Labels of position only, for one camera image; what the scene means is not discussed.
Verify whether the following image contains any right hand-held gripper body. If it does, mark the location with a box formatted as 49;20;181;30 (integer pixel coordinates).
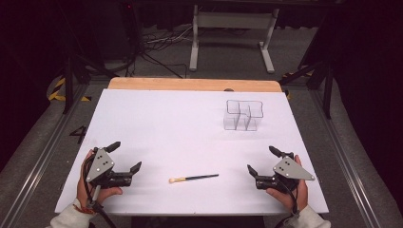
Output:
255;151;317;193

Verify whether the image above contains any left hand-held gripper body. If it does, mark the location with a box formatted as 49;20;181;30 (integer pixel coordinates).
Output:
86;146;133;189

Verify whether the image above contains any person's right hand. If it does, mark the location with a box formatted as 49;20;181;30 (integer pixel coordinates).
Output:
265;154;310;214

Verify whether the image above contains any person's left hand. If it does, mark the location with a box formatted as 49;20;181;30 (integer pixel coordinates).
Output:
76;149;124;209

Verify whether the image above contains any clear plastic compartment organizer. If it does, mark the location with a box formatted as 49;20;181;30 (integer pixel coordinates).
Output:
222;99;265;132

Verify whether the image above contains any white table cover board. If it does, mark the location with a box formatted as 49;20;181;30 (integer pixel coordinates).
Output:
54;88;330;217

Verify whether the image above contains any black tripod stand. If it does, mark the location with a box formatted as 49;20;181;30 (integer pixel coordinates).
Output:
61;53;120;115
278;58;336;121

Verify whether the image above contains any yellow black floor tape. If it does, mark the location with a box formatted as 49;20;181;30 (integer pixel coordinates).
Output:
47;76;92;103

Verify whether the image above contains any dark device with red light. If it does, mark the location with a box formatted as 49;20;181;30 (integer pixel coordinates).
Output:
119;0;142;69

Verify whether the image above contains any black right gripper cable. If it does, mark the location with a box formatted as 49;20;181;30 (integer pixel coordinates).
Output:
275;180;300;228

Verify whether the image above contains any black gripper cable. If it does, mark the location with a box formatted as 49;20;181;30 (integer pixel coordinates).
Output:
81;156;119;228
275;180;300;228

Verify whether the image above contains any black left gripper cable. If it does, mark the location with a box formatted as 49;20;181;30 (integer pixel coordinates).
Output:
81;156;119;228

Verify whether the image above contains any red wrist bracelet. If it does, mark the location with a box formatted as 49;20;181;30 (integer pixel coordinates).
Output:
72;203;97;216

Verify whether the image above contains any thin paint brush dark handle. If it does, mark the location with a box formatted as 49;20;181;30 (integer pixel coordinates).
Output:
168;173;221;184

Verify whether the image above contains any aluminium floor rail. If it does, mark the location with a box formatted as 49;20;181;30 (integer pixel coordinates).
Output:
308;89;383;228
0;83;91;228

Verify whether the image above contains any bundle of floor cables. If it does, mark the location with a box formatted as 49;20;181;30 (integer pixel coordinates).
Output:
125;24;195;79

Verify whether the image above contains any white metal stand frame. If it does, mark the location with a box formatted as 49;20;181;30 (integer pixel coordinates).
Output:
188;4;280;75

